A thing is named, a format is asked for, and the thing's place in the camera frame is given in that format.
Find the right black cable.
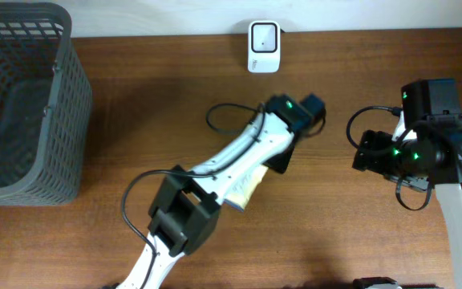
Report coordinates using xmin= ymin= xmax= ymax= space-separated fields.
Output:
xmin=345 ymin=105 xmax=462 ymax=212

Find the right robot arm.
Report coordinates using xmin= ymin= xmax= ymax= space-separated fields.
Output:
xmin=352 ymin=79 xmax=462 ymax=288

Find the yellow snack bag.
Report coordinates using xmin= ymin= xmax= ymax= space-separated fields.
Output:
xmin=225 ymin=165 xmax=268 ymax=212

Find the white barcode scanner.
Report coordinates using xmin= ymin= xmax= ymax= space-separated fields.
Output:
xmin=247 ymin=20 xmax=281 ymax=74

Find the dark grey plastic basket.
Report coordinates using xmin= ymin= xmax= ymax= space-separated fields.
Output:
xmin=0 ymin=2 xmax=93 ymax=206

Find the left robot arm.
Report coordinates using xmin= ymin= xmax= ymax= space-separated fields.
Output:
xmin=118 ymin=94 xmax=326 ymax=288

